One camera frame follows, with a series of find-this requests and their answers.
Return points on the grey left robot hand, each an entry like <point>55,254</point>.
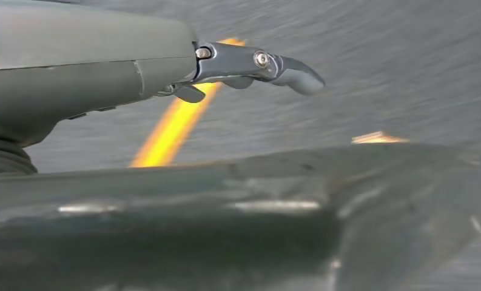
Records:
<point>63,48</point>

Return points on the yellow tape double rectangle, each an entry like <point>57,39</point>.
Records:
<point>168,132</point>

